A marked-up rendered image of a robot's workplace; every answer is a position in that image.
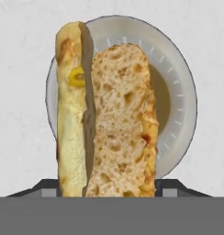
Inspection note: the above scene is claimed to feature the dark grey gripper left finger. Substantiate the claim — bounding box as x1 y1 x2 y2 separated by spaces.
6 178 62 198

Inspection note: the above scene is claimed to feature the split yellow bread bun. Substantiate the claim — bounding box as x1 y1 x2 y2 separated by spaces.
55 20 160 198

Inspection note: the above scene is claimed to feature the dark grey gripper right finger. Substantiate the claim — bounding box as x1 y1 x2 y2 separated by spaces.
155 178 213 198

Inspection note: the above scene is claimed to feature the white round plate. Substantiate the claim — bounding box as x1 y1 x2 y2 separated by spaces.
45 15 198 180

